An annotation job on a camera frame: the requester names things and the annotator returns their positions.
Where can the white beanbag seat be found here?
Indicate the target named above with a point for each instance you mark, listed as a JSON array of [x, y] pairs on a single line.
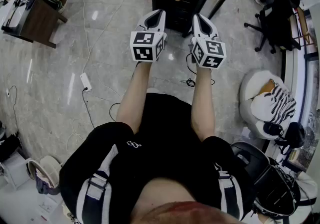
[[247, 92]]

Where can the person's right forearm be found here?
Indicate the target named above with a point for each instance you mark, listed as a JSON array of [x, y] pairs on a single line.
[[203, 102]]

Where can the white box with black trim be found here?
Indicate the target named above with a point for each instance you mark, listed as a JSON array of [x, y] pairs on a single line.
[[17, 15]]

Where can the black backpack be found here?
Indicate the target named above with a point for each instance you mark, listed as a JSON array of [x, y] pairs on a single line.
[[270, 183]]

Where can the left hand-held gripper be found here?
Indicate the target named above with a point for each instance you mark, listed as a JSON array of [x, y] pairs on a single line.
[[143, 46]]

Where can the person's black shirt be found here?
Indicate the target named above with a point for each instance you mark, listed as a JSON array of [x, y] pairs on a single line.
[[162, 152]]

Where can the black striped white cloth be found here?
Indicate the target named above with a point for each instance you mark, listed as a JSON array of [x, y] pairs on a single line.
[[280, 105]]

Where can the white power strip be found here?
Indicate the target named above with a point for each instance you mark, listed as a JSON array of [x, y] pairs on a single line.
[[85, 81]]

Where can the black bag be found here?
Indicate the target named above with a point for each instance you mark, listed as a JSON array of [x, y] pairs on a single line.
[[8, 146]]

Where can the black office chair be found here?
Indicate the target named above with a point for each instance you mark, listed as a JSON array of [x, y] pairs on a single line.
[[277, 27]]

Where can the person's left forearm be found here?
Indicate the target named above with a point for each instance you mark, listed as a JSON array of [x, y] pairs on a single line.
[[135, 97]]

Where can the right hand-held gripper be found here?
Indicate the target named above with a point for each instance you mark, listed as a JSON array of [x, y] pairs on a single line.
[[211, 52]]

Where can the dark wooden table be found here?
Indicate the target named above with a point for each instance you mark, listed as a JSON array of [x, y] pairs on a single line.
[[41, 23]]

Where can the white low cabinet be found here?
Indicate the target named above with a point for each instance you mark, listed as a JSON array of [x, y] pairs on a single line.
[[15, 170]]

